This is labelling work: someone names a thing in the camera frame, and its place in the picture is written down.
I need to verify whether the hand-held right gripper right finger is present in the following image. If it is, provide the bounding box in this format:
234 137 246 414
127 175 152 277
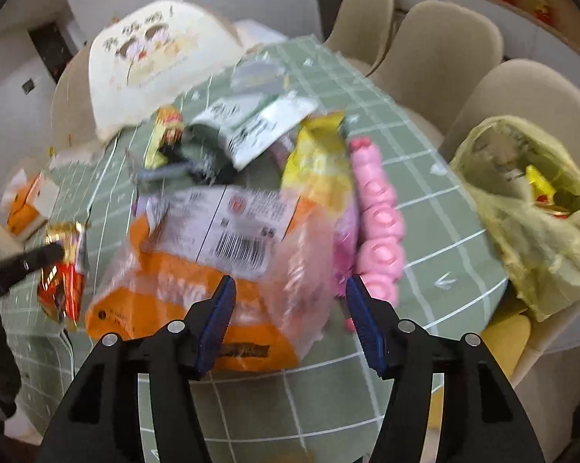
344 274 546 463

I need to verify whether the cream printed food cover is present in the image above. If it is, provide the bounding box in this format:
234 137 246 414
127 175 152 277
86 0 245 142

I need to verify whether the pink clear plastic bag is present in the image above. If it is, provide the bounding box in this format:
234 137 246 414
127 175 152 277
331 203 363 300

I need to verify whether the red gold snack wrapper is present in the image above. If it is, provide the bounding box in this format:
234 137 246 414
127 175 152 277
36 221 89 333

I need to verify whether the small yellow red wrapper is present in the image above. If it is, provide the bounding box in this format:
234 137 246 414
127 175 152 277
145 106 187 169

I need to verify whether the orange white small box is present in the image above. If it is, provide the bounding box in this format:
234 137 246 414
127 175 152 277
5 171 61 242

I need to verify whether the grey foil wrapper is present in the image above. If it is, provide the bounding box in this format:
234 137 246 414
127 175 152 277
134 163 199 185

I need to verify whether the yellow-green plastic bag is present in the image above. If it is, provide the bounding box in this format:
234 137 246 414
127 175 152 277
449 115 580 323

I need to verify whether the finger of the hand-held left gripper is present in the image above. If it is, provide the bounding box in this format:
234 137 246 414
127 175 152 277
0 242 65 307

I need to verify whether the beige chair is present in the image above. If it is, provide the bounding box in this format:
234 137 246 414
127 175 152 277
439 58 580 389
325 0 395 63
50 48 102 150
367 0 504 107

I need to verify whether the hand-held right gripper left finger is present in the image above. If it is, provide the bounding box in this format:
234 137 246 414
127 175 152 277
38 275 237 463

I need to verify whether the green checked tablecloth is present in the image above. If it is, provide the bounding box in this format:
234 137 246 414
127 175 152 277
5 34 510 463

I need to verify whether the yellow snack packet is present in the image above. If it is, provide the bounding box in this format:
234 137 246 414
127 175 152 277
280 111 353 213

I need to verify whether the silver packet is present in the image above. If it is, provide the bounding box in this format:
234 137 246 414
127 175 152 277
229 55 291 95

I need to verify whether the orange plastic bag white label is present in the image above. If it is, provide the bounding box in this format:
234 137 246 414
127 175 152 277
85 186 336 373

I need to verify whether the white paper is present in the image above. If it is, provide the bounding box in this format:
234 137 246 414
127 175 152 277
232 19 291 51

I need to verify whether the black wrapper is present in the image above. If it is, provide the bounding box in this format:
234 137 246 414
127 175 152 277
179 123 237 186

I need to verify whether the pink bead toy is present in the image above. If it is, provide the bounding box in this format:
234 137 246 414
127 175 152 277
345 137 407 309

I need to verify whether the green white packet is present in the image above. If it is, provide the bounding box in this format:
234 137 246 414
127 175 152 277
191 94 320 172

